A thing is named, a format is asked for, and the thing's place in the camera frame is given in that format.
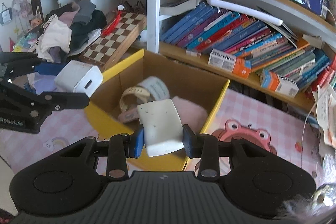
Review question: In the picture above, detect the pink checkered table mat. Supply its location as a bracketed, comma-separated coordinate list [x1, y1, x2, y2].
[1, 89, 324, 186]

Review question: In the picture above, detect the row of leaning books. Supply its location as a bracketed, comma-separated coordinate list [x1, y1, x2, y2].
[159, 1, 335, 98]

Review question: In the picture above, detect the wooden bookshelf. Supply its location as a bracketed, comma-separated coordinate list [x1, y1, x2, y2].
[146, 0, 336, 114]

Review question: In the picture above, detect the pile of clothes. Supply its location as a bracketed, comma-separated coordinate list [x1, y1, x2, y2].
[26, 0, 107, 64]

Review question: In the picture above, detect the small red white box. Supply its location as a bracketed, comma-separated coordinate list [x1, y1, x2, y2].
[186, 50, 202, 58]

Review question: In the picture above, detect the beige measuring tape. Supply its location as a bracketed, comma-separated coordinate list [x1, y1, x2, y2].
[118, 86, 151, 123]

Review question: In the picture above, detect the pink plush toy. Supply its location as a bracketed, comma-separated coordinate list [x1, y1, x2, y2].
[172, 96, 208, 133]

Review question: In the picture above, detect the yellow-rimmed cardboard box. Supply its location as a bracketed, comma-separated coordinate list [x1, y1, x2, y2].
[84, 48, 231, 172]

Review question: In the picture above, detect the white tape roll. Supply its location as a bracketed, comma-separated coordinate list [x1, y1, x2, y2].
[137, 76, 170, 101]

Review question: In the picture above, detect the white power bank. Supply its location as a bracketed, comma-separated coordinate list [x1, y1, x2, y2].
[137, 99, 183, 157]

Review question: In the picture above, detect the white power adapter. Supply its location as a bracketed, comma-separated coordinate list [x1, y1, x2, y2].
[54, 60, 103, 98]

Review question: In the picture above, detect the red tassel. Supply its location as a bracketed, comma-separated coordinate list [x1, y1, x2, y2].
[101, 11, 122, 37]

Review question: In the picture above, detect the white and orange medicine box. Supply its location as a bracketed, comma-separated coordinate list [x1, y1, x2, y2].
[208, 49, 251, 79]

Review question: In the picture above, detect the wooden chessboard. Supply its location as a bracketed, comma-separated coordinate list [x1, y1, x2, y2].
[79, 12, 146, 72]

